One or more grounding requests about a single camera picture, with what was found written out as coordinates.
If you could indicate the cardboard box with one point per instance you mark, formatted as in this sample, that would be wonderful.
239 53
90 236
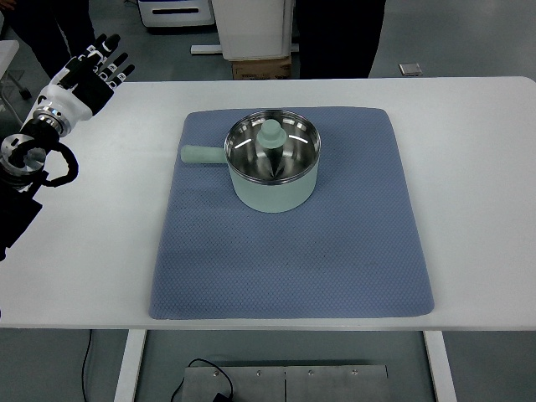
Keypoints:
261 69

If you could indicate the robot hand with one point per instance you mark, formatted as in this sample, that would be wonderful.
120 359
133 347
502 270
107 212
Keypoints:
90 92

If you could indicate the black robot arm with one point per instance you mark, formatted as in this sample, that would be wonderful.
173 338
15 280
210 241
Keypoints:
17 209

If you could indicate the white base foot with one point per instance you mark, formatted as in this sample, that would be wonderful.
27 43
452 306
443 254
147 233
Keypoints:
207 49

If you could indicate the white table leg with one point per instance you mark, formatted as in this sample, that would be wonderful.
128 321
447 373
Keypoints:
130 368
441 368

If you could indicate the blue textured mat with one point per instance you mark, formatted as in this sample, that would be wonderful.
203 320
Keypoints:
293 276

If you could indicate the white upright panel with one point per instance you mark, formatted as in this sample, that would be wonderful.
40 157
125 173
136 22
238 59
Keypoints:
251 29

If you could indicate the white appliance with black slot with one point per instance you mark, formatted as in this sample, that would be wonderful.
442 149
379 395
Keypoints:
180 17

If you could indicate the grey square floor plate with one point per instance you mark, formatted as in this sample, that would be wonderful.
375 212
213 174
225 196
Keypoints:
410 69

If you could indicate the person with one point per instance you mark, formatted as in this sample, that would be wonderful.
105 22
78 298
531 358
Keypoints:
54 29
339 37

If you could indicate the black power adapter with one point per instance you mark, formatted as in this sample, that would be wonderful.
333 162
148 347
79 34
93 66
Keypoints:
224 397

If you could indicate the grey metal plate with screws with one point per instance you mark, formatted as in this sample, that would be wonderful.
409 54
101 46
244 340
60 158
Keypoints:
335 385

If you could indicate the glass lid with green knob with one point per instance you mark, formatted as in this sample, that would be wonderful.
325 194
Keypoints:
299 155

